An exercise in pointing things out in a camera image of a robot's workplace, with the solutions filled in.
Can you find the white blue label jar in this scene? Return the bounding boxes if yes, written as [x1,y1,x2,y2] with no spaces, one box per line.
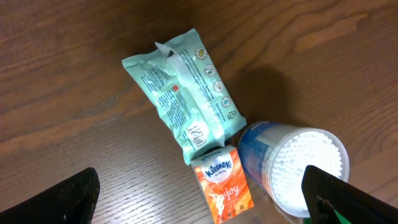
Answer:
[238,121,349,218]

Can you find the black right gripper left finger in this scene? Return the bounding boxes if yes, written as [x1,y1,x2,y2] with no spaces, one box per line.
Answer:
[1,167,100,224]

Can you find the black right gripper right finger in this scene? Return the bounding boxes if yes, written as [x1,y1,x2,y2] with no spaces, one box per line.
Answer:
[302,165,397,224]

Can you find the mint green wipes pack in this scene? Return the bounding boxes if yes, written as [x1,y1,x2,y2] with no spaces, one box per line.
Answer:
[122,29,246,164]

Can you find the orange Kleenex tissue pack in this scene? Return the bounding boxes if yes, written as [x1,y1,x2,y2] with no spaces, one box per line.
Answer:
[191,145,254,223]

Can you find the green lid jar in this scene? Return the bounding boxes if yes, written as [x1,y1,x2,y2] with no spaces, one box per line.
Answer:
[303,211,351,224]

